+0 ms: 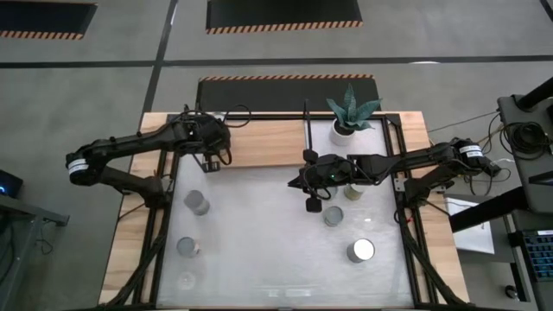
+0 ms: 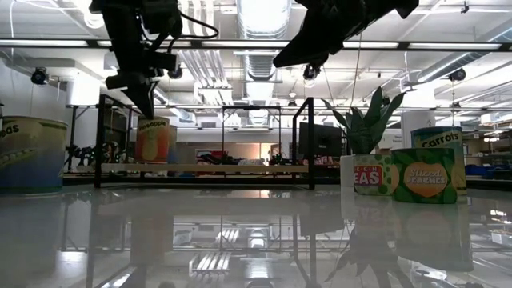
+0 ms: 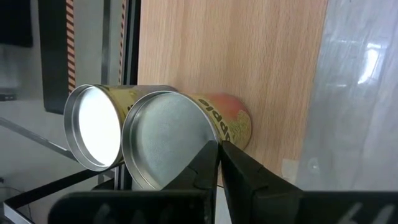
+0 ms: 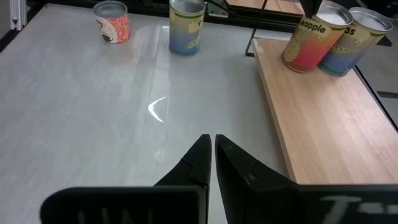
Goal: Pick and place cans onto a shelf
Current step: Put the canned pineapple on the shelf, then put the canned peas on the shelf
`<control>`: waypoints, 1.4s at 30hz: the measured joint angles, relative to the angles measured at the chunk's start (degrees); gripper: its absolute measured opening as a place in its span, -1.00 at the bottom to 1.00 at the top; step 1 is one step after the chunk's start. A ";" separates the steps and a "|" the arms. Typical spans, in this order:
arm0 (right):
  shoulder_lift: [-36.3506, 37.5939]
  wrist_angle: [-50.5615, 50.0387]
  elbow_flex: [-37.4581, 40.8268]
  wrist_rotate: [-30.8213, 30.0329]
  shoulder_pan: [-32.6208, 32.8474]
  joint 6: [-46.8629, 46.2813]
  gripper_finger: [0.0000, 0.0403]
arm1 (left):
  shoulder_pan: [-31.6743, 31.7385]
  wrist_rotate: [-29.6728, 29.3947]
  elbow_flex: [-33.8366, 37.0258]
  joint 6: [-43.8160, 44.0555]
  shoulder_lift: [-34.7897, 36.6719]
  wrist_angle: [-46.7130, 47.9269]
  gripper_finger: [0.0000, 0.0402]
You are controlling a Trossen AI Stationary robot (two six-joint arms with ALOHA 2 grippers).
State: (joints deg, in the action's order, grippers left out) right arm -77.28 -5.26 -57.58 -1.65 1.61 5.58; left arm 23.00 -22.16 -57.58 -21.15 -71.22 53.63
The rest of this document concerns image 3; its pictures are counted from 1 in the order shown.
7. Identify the yellow-label tin can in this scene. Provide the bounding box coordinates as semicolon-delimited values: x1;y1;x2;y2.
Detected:
63;83;178;172

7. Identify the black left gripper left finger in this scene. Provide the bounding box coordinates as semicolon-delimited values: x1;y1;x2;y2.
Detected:
48;139;220;224

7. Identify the black wire rack frame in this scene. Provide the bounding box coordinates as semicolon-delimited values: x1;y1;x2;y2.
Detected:
2;0;329;224

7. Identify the black hazard-striped floor mat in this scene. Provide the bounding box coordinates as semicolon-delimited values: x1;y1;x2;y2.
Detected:
116;0;133;85
37;0;76;114

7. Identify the Apple tin can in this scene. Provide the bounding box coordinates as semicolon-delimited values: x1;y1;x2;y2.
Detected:
121;90;253;191

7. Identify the black aluminium rig frame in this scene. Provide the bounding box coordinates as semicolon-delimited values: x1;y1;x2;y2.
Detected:
93;0;141;191

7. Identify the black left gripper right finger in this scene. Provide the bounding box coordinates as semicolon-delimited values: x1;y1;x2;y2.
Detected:
219;139;398;224

